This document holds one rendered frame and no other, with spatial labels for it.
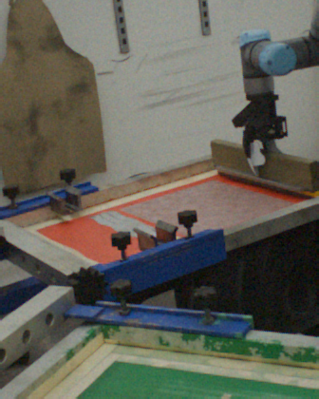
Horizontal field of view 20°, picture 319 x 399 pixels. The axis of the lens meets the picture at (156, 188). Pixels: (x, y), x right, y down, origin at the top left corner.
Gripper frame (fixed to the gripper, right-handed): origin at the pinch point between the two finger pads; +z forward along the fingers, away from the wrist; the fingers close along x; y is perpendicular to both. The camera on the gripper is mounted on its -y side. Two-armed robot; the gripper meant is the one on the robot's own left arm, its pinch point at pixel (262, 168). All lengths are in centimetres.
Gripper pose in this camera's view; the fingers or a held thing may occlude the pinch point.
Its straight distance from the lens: 233.6
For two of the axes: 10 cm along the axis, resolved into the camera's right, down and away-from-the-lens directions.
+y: 5.3, 1.8, -8.3
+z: 1.3, 9.5, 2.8
